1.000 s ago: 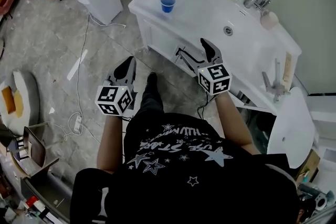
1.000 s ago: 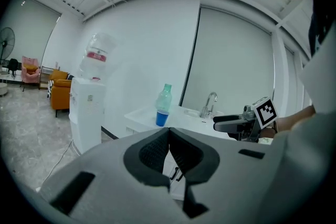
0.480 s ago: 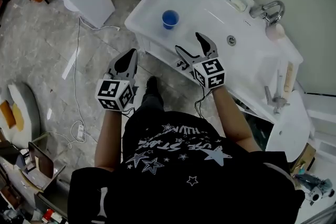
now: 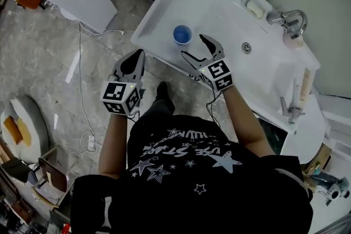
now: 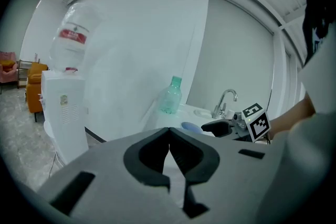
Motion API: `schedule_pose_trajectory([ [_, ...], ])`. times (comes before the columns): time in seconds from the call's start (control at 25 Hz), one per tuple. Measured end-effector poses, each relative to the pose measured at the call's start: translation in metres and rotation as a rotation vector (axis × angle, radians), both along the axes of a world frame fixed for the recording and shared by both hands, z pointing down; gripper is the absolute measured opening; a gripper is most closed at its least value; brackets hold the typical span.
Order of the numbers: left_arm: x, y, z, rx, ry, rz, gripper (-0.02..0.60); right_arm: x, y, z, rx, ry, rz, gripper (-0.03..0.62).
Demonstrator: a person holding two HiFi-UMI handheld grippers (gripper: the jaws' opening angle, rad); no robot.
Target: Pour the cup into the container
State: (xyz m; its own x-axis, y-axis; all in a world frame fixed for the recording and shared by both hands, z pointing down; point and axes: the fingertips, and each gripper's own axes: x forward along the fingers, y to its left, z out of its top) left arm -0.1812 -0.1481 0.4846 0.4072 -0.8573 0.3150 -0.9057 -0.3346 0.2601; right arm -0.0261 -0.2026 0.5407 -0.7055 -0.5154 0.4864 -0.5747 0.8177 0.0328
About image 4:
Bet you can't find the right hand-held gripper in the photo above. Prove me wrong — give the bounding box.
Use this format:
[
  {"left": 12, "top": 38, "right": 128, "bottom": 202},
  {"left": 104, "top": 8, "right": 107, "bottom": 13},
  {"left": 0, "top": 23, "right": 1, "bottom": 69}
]
[{"left": 180, "top": 33, "right": 234, "bottom": 93}]

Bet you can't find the yellow cloth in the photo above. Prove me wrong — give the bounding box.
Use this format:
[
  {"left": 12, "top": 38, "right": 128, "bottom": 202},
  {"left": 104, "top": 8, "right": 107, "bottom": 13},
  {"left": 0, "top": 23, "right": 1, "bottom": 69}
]
[{"left": 3, "top": 115, "right": 32, "bottom": 147}]

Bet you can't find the blue cup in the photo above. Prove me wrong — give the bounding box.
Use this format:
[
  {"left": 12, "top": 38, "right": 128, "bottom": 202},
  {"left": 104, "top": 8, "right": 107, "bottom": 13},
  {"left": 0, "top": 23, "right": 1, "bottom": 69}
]
[{"left": 172, "top": 25, "right": 193, "bottom": 45}]

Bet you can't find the white soap bar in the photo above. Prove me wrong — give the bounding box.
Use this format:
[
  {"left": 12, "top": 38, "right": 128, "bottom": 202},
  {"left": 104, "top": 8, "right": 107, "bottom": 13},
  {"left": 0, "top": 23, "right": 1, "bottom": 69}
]
[{"left": 246, "top": 0, "right": 264, "bottom": 19}]

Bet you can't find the wooden handle brush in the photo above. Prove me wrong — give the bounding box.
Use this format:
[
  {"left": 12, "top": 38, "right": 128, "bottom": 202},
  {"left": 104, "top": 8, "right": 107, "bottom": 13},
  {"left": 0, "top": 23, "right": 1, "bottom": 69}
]
[{"left": 299, "top": 67, "right": 316, "bottom": 102}]

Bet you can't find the silver laptop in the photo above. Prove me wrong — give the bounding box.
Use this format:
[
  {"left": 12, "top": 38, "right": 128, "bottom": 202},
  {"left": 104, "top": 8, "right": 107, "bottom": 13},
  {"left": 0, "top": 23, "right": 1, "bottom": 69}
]
[{"left": 30, "top": 0, "right": 118, "bottom": 34}]

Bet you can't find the person's black trouser leg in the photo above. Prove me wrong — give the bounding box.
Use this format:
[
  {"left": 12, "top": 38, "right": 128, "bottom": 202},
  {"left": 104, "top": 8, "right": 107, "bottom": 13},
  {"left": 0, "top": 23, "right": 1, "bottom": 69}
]
[{"left": 139, "top": 98, "right": 176, "bottom": 120}]

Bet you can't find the person's black shoe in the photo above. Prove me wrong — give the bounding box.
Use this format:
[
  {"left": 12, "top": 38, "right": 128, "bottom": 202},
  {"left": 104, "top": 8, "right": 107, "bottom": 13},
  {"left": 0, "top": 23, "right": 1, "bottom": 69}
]
[{"left": 155, "top": 81, "right": 168, "bottom": 102}]

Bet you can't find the person's left forearm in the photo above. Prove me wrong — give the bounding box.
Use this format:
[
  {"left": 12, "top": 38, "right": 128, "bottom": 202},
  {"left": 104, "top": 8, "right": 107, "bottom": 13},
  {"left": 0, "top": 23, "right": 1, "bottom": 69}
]
[{"left": 98, "top": 111, "right": 130, "bottom": 179}]

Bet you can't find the white round basin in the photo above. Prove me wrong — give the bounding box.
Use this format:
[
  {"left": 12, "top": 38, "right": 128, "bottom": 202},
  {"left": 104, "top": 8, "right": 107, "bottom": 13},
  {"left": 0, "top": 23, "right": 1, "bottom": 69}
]
[{"left": 280, "top": 93, "right": 327, "bottom": 165}]

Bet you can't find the white round stool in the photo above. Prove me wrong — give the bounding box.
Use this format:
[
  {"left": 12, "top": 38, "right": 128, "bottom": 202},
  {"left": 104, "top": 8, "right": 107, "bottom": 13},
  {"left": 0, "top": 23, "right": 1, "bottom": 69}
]
[{"left": 58, "top": 7, "right": 81, "bottom": 21}]

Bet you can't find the chrome faucet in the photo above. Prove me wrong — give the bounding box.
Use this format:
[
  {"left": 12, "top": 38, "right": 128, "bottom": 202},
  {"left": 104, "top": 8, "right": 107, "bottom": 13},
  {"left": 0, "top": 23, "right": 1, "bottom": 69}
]
[{"left": 266, "top": 9, "right": 308, "bottom": 40}]

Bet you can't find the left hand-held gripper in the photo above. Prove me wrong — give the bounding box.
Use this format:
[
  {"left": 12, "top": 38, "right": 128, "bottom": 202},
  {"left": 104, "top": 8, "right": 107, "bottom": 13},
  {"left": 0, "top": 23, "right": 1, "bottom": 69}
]
[{"left": 99, "top": 49, "right": 146, "bottom": 118}]

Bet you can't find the white sink basin container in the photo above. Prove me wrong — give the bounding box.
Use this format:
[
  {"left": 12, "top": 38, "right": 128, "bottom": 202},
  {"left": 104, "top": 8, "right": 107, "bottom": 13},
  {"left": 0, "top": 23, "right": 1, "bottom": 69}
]
[{"left": 131, "top": 0, "right": 321, "bottom": 133}]

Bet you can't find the white charging cable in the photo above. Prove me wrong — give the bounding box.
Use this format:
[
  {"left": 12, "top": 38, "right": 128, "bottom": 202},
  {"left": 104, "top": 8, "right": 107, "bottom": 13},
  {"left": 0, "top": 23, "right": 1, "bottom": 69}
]
[{"left": 49, "top": 21, "right": 126, "bottom": 161}]

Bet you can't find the wooden box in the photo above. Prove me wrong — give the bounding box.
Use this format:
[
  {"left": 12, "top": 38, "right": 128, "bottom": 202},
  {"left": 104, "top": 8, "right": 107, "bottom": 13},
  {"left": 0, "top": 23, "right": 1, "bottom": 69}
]
[{"left": 302, "top": 142, "right": 333, "bottom": 176}]

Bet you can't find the pale pink cup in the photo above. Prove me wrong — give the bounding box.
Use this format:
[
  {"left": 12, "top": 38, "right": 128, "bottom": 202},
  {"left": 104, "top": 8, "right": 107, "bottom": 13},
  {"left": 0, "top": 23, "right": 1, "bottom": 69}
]
[{"left": 282, "top": 32, "right": 305, "bottom": 50}]

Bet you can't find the black chair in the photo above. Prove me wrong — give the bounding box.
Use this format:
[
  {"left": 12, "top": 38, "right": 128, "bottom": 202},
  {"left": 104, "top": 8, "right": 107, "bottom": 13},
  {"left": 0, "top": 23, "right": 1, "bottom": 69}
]
[{"left": 1, "top": 157, "right": 38, "bottom": 185}]

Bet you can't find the person's right forearm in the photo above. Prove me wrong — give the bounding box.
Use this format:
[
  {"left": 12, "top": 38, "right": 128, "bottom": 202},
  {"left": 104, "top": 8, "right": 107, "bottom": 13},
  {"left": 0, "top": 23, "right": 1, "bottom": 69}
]
[{"left": 222, "top": 87, "right": 276, "bottom": 159}]

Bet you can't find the black star print t-shirt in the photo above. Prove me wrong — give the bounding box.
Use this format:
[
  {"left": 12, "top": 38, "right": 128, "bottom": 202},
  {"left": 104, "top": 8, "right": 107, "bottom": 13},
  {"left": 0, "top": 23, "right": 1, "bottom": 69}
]
[{"left": 70, "top": 114, "right": 314, "bottom": 234}]

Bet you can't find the clear soap dish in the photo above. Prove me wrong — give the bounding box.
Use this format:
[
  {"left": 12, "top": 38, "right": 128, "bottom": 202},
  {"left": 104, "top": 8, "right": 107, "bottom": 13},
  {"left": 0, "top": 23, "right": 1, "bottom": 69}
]
[{"left": 240, "top": 0, "right": 267, "bottom": 20}]

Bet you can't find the brown chair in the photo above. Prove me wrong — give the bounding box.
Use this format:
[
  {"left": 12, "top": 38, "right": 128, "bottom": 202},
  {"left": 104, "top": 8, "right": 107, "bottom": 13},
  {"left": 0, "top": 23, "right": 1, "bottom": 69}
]
[{"left": 37, "top": 157, "right": 69, "bottom": 193}]

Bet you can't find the grey round pouf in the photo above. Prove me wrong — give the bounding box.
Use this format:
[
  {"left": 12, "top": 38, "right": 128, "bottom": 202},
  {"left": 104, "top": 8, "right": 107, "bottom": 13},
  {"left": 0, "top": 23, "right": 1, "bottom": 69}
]
[{"left": 0, "top": 95, "right": 50, "bottom": 165}]

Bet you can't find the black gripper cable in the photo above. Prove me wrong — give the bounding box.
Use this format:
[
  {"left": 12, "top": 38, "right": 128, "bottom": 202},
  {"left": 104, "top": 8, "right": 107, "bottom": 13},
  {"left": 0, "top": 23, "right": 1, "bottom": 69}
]
[
  {"left": 205, "top": 89, "right": 222, "bottom": 130},
  {"left": 127, "top": 109, "right": 141, "bottom": 122}
]

